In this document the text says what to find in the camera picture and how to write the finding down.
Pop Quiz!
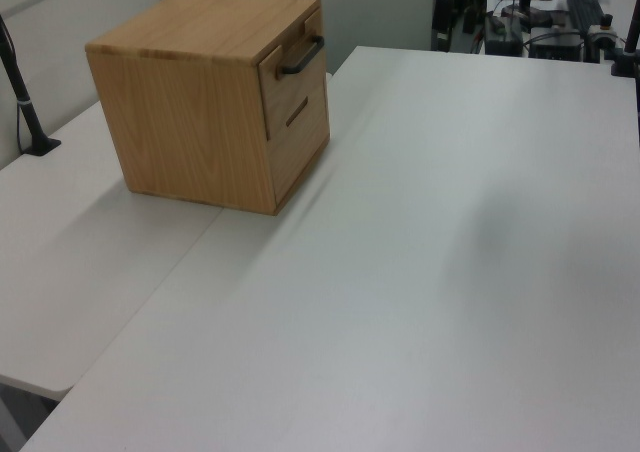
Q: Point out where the black metal drawer handle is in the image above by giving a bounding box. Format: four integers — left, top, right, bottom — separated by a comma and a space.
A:
276, 35, 325, 78

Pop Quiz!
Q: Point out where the wooden drawer with handle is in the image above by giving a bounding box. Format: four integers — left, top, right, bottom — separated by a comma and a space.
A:
258, 7, 327, 142

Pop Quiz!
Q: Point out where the wooden drawer with slot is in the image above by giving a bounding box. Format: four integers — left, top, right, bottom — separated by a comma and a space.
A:
268, 89, 331, 209

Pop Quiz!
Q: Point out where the wooden two-drawer cabinet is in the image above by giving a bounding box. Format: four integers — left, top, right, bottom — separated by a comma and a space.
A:
84, 0, 331, 217

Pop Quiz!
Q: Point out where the black device with green label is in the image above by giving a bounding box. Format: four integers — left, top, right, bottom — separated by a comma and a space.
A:
483, 14, 525, 56

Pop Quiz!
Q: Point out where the black pole on round base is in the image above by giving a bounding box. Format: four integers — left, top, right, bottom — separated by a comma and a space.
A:
501, 0, 553, 29

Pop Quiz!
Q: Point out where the black electronics box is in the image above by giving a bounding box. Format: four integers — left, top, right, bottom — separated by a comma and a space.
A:
528, 28, 585, 62

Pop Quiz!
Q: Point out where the black keyboard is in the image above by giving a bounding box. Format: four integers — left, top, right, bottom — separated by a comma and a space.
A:
566, 0, 605, 32

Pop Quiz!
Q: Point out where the grey emergency stop button box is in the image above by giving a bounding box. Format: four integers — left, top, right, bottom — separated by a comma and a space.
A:
586, 14, 620, 51

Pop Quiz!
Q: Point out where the black clamped camera stand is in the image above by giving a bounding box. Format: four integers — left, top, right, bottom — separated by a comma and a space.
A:
608, 0, 640, 78

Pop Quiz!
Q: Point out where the black camera stand with base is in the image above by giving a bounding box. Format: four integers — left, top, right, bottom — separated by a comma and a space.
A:
0, 14, 63, 159

